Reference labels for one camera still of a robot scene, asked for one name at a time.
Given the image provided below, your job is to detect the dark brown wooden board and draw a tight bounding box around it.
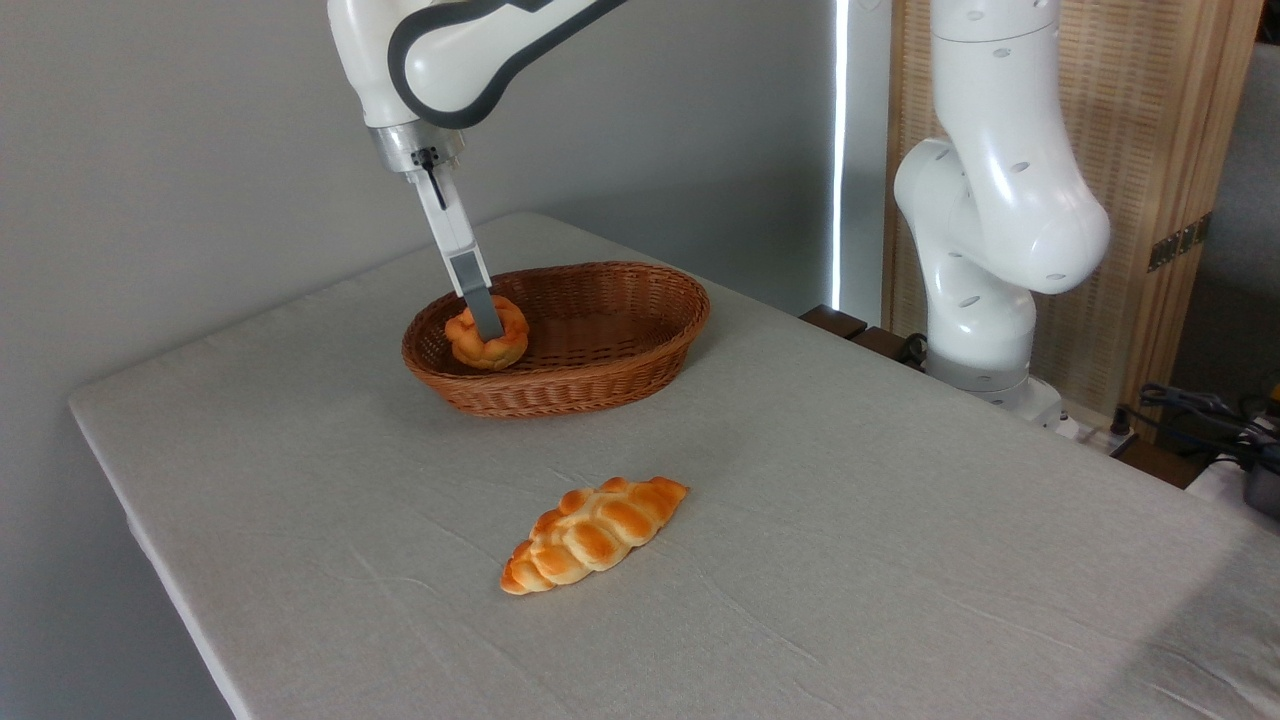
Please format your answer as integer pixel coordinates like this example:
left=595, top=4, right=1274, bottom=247
left=799, top=304, right=926, bottom=373

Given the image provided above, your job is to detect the round knotted bread roll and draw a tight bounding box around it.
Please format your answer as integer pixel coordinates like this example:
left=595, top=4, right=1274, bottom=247
left=444, top=295, right=531, bottom=372

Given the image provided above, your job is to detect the brown wicker oval basket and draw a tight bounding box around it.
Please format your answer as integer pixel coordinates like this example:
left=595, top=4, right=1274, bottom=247
left=401, top=261, right=712, bottom=419

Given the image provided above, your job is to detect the vertical white light strip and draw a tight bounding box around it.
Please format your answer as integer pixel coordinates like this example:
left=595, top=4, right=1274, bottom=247
left=832, top=0, right=850, bottom=311

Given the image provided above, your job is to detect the metal screen hinge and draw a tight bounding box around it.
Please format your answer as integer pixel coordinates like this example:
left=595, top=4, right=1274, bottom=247
left=1147, top=211, right=1214, bottom=273

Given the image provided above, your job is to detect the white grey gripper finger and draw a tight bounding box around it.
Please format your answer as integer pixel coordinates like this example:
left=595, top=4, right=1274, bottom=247
left=432, top=228, right=505, bottom=342

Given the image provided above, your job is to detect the white power strip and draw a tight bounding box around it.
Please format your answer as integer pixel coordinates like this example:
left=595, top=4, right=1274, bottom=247
left=1058, top=408, right=1141, bottom=456

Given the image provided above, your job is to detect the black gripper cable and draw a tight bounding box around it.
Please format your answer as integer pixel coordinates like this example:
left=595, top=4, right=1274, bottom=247
left=412, top=147, right=449, bottom=212

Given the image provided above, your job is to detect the light grey tablecloth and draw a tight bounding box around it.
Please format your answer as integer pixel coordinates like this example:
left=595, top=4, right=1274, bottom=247
left=68, top=210, right=1280, bottom=720

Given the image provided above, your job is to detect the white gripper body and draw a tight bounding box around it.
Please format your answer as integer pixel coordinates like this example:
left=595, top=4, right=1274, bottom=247
left=404, top=160, right=475, bottom=241

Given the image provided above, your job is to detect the long braided bread loaf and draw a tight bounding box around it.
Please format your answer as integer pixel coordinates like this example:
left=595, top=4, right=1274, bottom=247
left=499, top=476, right=691, bottom=597

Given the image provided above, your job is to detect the black cable bundle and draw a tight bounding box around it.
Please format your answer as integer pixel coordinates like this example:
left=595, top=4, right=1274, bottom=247
left=1110, top=383, right=1280, bottom=473

